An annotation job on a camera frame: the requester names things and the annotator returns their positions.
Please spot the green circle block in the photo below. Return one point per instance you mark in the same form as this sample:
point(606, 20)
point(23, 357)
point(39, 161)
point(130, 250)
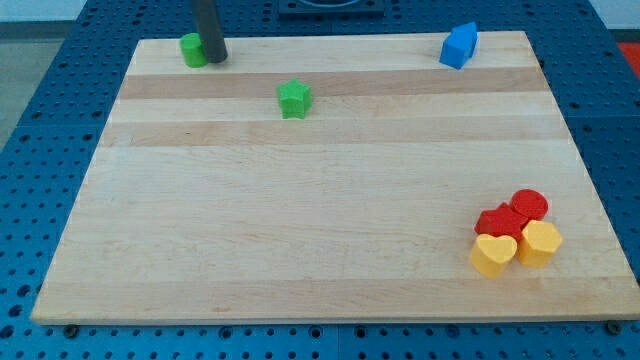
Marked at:
point(192, 50)

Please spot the light wooden board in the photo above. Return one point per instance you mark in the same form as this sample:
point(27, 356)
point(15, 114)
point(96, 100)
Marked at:
point(202, 205)

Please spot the blue house-shaped block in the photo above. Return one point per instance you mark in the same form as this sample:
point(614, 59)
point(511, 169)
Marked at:
point(459, 46)

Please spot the green star block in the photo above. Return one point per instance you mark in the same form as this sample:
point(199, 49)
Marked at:
point(294, 99)

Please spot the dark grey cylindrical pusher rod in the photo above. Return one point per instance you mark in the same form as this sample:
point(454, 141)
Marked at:
point(209, 27)

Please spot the yellow hexagon block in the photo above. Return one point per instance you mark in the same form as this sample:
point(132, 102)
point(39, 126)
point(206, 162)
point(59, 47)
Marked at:
point(540, 241)

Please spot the red circle block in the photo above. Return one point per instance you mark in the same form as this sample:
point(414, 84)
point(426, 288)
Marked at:
point(530, 204)

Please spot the yellow heart block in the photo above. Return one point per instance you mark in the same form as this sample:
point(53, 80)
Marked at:
point(491, 255)

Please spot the red star block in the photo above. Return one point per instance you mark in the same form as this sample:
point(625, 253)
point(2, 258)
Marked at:
point(501, 221)

